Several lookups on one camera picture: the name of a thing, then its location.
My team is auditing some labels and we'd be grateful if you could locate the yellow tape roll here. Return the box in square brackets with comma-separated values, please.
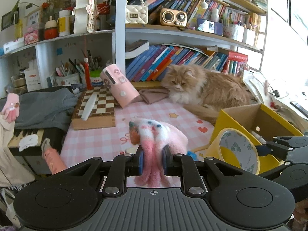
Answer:
[204, 128, 260, 175]

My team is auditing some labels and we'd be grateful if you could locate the pink checkered tablecloth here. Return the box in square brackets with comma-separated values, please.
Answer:
[61, 99, 214, 167]

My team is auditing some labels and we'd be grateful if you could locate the white comb on chessboard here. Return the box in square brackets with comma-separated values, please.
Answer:
[81, 94, 97, 121]

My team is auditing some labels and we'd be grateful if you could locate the yellow cardboard box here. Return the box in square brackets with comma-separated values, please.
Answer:
[210, 104, 303, 174]

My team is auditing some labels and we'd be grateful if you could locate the orange pink bottle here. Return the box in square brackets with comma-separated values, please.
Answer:
[41, 138, 67, 175]

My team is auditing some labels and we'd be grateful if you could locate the pink cylindrical case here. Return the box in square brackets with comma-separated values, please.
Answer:
[100, 64, 139, 108]

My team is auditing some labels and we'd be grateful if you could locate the mauve folded cloth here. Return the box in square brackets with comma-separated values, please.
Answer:
[139, 88, 169, 104]

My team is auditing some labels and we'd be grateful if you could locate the white bookshelf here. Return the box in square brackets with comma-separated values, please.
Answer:
[1, 0, 264, 98]

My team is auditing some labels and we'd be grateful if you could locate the pink plush glove toy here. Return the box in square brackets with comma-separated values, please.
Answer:
[129, 118, 188, 188]

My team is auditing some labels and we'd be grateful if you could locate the wooden chess board box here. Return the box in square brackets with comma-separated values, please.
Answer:
[72, 86, 115, 130]

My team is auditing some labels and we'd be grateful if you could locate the blue crumpled ball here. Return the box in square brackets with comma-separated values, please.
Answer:
[187, 151, 198, 161]

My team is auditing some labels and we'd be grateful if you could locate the white spray bottle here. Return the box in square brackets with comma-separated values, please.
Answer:
[250, 130, 267, 144]

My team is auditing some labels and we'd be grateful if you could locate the orange fluffy cat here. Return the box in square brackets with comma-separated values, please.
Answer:
[161, 64, 251, 125]

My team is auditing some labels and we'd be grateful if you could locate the beige tote bag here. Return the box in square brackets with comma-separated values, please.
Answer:
[0, 114, 35, 187]

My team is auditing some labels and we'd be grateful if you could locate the wooden retro radio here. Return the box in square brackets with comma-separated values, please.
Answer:
[160, 8, 187, 28]

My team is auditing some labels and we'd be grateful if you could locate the pile of papers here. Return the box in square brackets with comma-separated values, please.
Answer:
[242, 70, 307, 132]

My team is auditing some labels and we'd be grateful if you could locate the white quilted handbag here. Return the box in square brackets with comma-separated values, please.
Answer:
[125, 0, 149, 24]

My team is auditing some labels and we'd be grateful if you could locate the pink glove on rack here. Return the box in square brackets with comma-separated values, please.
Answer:
[1, 93, 20, 123]

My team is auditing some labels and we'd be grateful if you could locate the grey folded cloth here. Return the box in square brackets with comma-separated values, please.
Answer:
[1, 87, 78, 132]

